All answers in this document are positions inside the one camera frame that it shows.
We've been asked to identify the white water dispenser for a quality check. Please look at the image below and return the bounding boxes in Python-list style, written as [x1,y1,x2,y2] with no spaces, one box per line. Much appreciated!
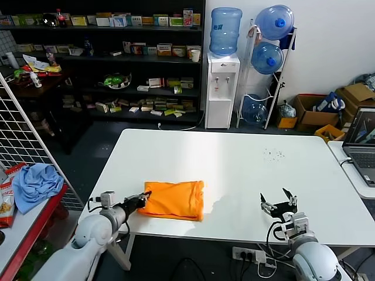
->
[204,52,241,130]

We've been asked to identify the red white snack bag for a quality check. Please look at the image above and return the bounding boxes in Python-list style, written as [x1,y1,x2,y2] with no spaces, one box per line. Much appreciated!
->
[5,162,29,184]

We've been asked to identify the black shelf unit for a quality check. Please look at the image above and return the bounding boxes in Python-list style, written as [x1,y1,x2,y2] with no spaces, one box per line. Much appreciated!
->
[0,0,206,124]

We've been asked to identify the blue drink bottle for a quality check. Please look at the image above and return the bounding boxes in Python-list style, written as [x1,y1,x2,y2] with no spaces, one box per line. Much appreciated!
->
[84,36,95,57]

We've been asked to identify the orange t-shirt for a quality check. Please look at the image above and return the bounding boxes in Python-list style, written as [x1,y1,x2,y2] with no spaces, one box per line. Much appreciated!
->
[137,180,209,222]

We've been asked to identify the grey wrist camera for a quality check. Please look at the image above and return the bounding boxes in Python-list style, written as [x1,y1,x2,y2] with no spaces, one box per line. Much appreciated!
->
[100,191,116,210]
[285,213,310,237]

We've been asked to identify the blue capped water jug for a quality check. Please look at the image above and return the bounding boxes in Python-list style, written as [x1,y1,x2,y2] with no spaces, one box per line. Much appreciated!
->
[255,5,295,41]
[251,42,284,75]

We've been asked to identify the dark wooden table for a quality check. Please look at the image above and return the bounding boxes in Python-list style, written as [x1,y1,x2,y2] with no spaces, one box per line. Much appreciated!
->
[0,66,95,155]

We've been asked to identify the small yellow box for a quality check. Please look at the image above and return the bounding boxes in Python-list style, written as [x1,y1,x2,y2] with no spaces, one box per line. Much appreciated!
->
[276,116,298,130]

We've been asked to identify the dark blue hanging cloth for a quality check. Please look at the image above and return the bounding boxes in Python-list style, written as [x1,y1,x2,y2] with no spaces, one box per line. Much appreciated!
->
[279,28,298,52]

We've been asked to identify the purple drink bottle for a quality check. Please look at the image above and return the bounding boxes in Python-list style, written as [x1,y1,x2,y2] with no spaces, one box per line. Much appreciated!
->
[46,48,58,67]

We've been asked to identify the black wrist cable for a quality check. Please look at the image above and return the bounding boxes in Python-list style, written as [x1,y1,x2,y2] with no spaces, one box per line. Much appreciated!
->
[87,197,102,212]
[266,220,289,243]

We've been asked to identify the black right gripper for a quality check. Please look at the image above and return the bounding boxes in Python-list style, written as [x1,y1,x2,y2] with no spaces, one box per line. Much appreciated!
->
[260,187,299,222]

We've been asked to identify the large open cardboard box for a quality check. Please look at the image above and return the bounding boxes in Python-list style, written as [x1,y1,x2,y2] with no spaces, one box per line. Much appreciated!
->
[293,94,341,133]

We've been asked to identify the yellow orange medicine box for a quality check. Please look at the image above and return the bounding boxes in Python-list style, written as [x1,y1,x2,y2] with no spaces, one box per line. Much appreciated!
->
[157,43,173,57]

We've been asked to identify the white floor power cord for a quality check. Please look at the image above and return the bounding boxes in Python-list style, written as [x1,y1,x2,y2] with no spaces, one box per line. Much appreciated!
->
[157,109,206,131]

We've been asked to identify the tall pink white box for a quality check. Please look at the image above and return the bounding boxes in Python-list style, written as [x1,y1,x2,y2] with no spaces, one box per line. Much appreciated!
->
[183,8,195,27]

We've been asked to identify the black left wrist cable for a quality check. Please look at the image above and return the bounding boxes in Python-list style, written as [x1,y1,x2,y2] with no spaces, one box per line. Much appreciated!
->
[87,197,102,212]

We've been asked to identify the closed brown cardboard box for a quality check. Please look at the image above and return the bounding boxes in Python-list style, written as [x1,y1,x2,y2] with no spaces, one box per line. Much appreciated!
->
[335,83,375,130]

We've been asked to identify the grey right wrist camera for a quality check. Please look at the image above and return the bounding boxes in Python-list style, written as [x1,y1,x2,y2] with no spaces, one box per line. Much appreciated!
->
[285,213,310,237]

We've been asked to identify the blue white medicine box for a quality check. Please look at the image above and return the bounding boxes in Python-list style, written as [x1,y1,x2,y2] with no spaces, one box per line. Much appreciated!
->
[110,15,129,28]

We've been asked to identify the green plastic bottle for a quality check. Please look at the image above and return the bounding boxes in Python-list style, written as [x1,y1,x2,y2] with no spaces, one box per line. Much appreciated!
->
[29,239,57,262]

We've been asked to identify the white power strip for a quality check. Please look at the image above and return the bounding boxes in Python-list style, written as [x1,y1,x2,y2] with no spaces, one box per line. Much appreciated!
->
[231,246,268,265]

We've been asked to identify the yellow white paper pile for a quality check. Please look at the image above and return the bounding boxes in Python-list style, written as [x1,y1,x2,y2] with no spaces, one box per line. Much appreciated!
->
[22,54,63,74]

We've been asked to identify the red white shelf cart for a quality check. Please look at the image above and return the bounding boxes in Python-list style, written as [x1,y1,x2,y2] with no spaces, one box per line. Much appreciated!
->
[0,184,80,281]

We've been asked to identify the clear crumpled plastic bag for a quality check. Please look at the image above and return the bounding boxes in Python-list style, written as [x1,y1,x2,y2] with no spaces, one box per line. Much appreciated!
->
[279,100,297,119]

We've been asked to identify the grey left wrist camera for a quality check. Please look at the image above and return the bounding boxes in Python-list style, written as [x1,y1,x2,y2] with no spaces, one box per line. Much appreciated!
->
[100,191,116,210]

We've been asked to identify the green white medicine box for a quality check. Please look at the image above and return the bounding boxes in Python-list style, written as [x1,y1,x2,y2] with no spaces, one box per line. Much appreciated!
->
[153,14,170,28]

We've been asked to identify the blue empty water jug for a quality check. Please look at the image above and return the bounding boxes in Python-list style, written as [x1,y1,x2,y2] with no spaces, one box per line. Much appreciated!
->
[242,94,270,124]

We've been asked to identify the blue white bag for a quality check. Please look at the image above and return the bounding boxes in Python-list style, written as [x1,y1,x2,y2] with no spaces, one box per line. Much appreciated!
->
[312,91,347,114]

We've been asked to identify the grey open laptop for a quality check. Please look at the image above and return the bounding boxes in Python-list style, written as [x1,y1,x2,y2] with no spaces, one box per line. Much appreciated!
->
[342,105,375,189]

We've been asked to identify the white charger with cord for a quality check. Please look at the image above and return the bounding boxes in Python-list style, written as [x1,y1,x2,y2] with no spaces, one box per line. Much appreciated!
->
[257,251,278,278]

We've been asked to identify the black folded stand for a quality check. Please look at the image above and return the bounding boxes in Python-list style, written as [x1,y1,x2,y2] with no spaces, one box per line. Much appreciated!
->
[270,78,287,118]

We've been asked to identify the white metal jug rack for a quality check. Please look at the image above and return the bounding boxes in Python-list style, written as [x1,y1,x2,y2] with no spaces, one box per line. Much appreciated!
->
[236,19,298,131]

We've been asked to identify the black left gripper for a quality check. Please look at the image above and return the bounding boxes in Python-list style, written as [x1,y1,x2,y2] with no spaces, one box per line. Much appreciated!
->
[124,190,153,210]

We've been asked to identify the light blue crumpled cloth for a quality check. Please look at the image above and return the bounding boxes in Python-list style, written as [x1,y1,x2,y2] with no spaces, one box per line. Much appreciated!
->
[11,163,65,215]

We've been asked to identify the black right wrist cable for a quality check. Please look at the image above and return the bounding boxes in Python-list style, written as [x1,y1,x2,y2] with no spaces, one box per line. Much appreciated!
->
[266,220,289,243]

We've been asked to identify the white wire grid panel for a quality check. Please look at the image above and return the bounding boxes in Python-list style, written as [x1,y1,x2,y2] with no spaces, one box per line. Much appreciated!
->
[0,71,86,212]

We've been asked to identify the grey blue clothes heap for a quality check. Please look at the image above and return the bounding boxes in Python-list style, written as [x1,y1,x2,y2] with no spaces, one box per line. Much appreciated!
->
[352,72,375,92]

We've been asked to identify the yellow white medicine box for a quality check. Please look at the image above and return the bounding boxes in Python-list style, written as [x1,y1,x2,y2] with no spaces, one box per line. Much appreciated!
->
[71,15,89,28]

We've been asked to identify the orange chips bag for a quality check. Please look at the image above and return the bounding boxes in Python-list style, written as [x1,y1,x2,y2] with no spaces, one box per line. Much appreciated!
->
[0,181,16,229]

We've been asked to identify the cola bottle red cap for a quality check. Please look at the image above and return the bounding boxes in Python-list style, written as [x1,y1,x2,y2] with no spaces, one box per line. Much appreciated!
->
[56,8,69,29]

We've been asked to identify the yellow plastic crate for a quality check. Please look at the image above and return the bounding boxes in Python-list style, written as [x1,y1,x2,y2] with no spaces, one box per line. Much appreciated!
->
[313,124,346,143]

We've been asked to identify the blue labelled water jug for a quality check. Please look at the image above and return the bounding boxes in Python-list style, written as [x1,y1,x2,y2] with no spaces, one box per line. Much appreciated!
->
[209,7,244,57]

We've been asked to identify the bowl of green fruit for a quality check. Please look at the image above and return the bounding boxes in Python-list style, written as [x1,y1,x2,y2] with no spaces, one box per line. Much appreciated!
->
[97,73,133,90]

